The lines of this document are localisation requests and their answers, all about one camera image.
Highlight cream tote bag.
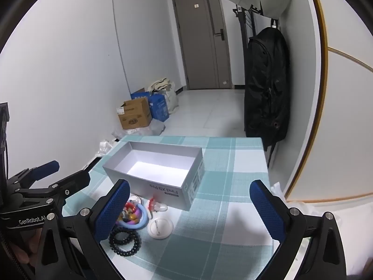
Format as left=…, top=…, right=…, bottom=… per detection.
left=146, top=77, right=179, bottom=115

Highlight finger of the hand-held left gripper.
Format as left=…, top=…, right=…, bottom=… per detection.
left=7, top=160, right=60, bottom=192
left=19, top=171, right=91, bottom=199

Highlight black backpack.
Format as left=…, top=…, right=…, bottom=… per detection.
left=243, top=27, right=291, bottom=170

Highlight blue plastic bracelet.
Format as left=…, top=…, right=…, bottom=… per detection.
left=128, top=203, right=150, bottom=225

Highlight grey plastic bags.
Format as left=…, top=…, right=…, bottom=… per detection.
left=112, top=119, right=166, bottom=140

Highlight open blue carton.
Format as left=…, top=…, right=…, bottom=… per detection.
left=130, top=88, right=151, bottom=100

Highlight black tripod stand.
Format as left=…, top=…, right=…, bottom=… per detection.
left=232, top=2, right=264, bottom=132

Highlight person's left hand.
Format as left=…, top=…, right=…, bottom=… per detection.
left=12, top=229, right=44, bottom=269

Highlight grey door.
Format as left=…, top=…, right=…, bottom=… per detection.
left=171, top=0, right=234, bottom=91

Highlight thin wall cable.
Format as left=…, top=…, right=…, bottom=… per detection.
left=111, top=0, right=130, bottom=97

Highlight yellow cartoon figure charm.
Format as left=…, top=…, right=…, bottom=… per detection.
left=122, top=201, right=137, bottom=221

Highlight purple plastic bracelet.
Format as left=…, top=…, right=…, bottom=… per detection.
left=117, top=210, right=148, bottom=230

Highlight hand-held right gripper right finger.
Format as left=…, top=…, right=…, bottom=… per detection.
left=249, top=179, right=349, bottom=280

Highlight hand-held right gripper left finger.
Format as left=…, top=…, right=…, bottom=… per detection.
left=25, top=179, right=131, bottom=280

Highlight brown cardboard box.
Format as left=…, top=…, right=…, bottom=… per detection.
left=118, top=98, right=153, bottom=130

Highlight white round badge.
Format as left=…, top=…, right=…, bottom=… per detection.
left=147, top=217, right=174, bottom=240

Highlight tall blue carton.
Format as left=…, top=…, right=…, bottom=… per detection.
left=148, top=93, right=170, bottom=121

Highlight grey cardboard box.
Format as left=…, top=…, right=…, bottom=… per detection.
left=103, top=141, right=204, bottom=211

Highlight white panel with gold trim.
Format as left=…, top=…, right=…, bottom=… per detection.
left=280, top=0, right=373, bottom=203

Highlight teal checked tablecloth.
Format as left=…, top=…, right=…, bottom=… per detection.
left=62, top=136, right=281, bottom=280

